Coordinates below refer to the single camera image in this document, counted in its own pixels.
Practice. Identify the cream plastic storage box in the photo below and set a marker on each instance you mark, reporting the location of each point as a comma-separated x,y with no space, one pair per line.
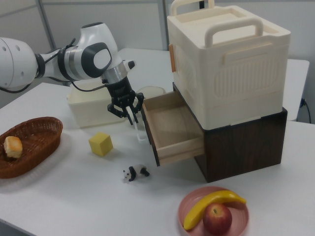
246,86

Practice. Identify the panda toy figure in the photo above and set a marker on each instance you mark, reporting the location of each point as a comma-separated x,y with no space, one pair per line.
136,172

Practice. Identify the cream plastic bin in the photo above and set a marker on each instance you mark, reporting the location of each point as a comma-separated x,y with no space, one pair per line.
86,110

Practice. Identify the black camera pole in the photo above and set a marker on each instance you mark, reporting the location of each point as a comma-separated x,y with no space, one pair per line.
202,3

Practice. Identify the brown wicker basket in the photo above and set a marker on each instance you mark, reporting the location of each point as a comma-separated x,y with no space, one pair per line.
37,137

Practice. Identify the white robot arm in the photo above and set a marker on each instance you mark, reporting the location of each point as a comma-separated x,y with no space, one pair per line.
14,61

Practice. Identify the yellow cube block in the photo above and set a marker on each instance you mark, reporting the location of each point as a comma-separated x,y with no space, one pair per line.
99,145

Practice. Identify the pink plate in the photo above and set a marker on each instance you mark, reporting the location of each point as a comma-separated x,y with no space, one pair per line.
189,202

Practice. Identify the toasted bread piece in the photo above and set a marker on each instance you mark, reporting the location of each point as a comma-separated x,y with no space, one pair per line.
13,147

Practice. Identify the small lidded trash can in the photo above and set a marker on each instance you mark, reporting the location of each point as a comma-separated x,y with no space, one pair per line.
152,91

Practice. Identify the dark wooden drawer cabinet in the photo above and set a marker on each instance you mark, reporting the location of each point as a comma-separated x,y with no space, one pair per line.
233,152

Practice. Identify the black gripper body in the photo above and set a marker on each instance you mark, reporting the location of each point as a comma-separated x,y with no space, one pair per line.
120,93

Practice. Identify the red apple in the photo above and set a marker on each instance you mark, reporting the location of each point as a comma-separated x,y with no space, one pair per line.
217,218

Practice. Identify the yellow banana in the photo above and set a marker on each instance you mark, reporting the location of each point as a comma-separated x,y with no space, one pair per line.
197,211

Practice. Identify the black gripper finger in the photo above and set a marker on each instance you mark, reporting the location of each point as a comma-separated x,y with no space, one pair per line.
138,103
116,111

